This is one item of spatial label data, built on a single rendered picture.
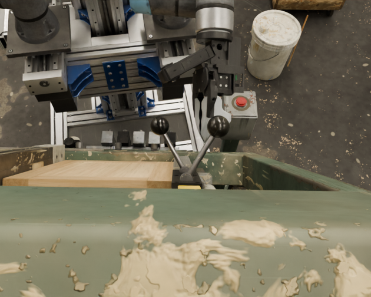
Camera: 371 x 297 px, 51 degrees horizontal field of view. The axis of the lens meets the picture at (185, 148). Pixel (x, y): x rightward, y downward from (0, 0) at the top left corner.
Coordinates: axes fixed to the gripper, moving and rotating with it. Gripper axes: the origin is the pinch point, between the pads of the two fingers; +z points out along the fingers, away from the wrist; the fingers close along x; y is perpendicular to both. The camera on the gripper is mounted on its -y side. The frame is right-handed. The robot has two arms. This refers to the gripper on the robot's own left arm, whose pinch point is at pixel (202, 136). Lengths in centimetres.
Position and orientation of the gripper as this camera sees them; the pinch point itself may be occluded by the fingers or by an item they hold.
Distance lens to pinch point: 77.3
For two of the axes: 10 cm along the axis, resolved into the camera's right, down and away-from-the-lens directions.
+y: 9.3, 0.0, 3.7
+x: -3.7, -0.6, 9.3
